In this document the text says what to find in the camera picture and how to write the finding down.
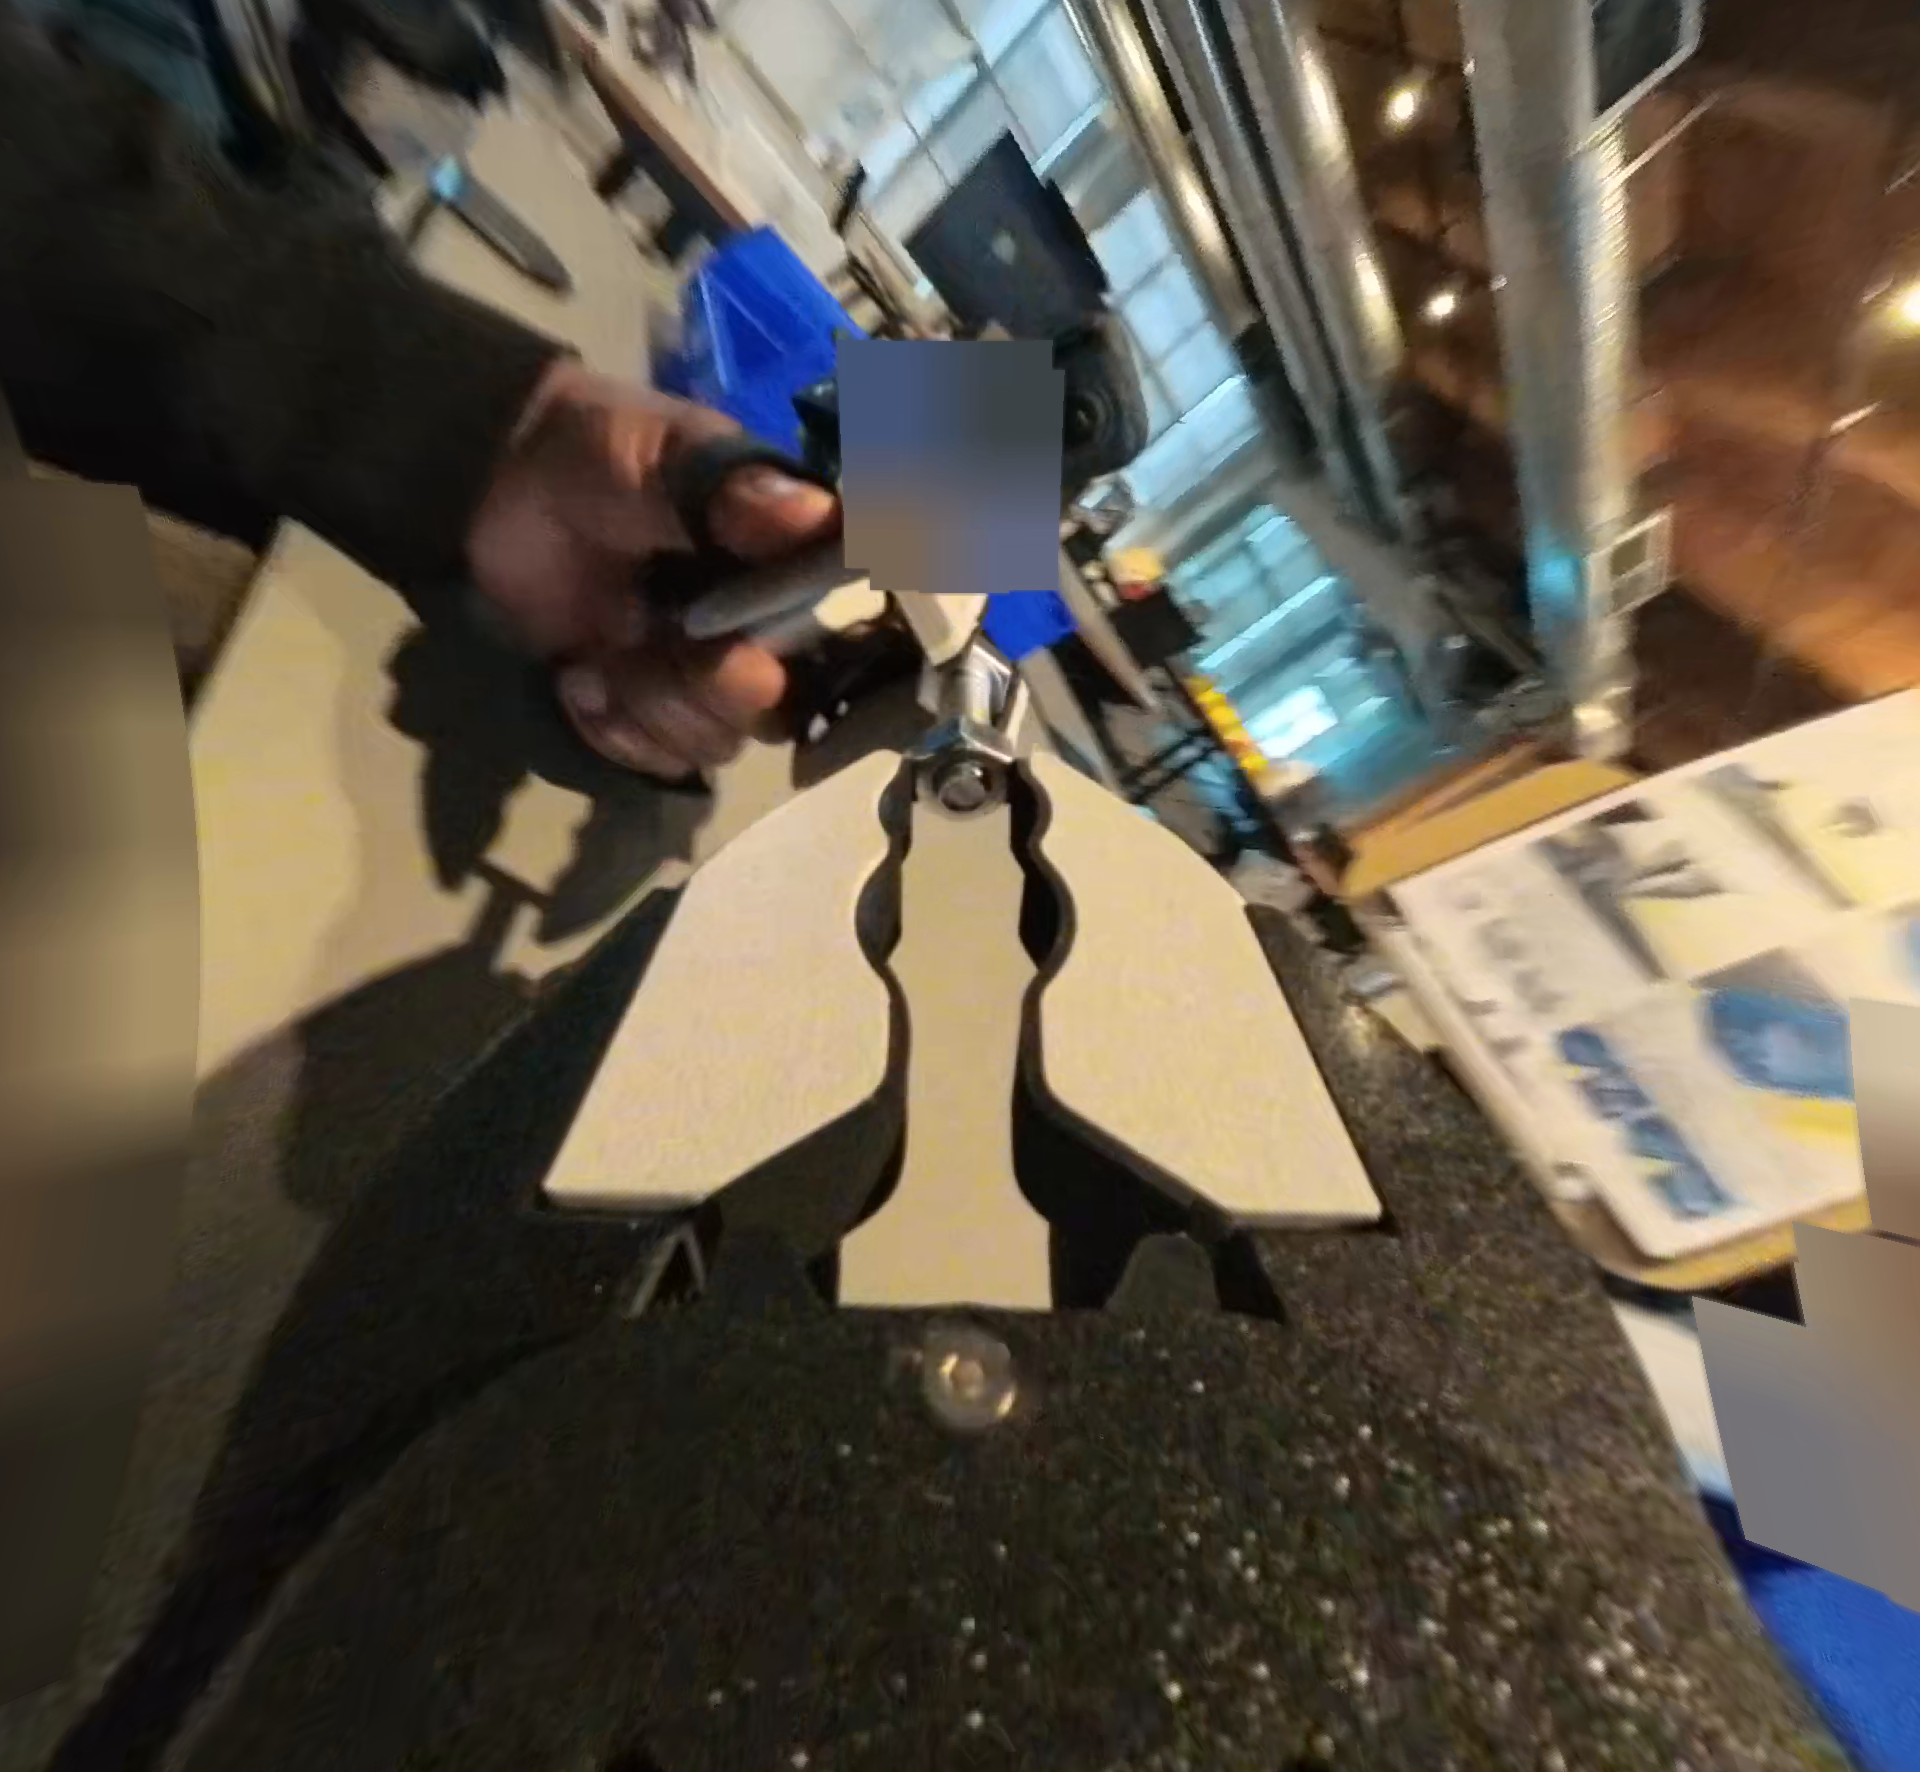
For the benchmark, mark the silver hex bolt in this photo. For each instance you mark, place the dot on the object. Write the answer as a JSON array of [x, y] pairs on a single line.
[[983, 693]]

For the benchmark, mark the black monitor screen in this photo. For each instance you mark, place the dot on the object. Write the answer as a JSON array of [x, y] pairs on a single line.
[[1004, 234]]

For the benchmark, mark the large silver duct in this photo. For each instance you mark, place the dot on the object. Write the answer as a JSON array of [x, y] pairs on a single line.
[[1545, 302]]

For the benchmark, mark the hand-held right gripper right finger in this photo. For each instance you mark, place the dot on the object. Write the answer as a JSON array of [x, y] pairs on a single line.
[[1184, 1023]]

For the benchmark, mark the silver hex nut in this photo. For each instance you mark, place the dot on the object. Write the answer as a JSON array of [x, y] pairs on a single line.
[[939, 744]]

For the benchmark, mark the blue yellow poster board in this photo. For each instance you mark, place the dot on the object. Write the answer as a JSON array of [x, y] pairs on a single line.
[[1621, 963]]

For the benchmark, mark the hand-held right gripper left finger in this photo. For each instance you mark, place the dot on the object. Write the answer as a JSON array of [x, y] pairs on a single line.
[[735, 1006]]

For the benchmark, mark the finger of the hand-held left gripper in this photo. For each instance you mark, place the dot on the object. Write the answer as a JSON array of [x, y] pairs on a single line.
[[944, 625]]

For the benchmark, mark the long silver ceiling pipe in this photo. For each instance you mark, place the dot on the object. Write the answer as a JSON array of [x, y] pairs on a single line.
[[1201, 106]]

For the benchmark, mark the person's left hand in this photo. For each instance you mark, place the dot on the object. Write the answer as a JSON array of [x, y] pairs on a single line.
[[585, 526]]

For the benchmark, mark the dark grey flat tool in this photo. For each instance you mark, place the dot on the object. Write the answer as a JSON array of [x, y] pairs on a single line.
[[494, 224]]

